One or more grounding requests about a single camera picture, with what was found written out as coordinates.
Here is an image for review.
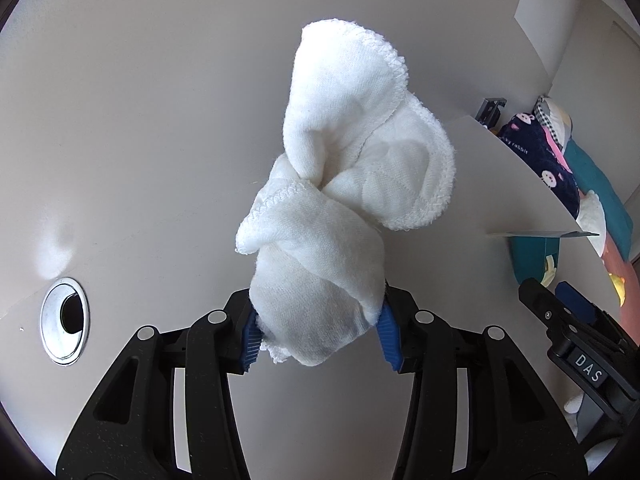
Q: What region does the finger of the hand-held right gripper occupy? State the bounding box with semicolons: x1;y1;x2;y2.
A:
555;281;610;328
518;278;568;333

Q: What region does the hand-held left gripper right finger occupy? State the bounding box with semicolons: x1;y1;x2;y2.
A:
375;285;587;480

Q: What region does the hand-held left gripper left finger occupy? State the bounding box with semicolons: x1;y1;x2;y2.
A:
56;289;263;480

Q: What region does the teal dinosaur tape dispenser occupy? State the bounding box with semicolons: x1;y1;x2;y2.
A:
510;236;562;288

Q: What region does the white knotted cloth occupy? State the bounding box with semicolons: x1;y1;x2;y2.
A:
235;19;457;367

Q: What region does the white plush toy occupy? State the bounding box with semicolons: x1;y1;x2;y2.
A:
565;391;623;478

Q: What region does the bed with pink sheet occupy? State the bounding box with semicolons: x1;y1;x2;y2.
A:
601;235;639;313

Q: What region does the white goose plush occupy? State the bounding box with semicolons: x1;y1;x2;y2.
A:
576;190;607;256

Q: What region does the teal duvet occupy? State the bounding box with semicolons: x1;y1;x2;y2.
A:
565;137;633;261

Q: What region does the navy printed blanket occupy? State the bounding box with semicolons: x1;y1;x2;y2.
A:
497;112;581;217

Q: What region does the pink cloth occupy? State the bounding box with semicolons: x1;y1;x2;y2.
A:
545;127;572;171

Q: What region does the checkered patchwork pillow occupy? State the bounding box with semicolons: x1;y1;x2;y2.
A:
532;95;573;153

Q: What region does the black wall socket panel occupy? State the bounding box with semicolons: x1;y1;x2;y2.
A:
475;98;506;133

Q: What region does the round metal wall hole cover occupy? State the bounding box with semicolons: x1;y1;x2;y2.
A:
40;277;91;365

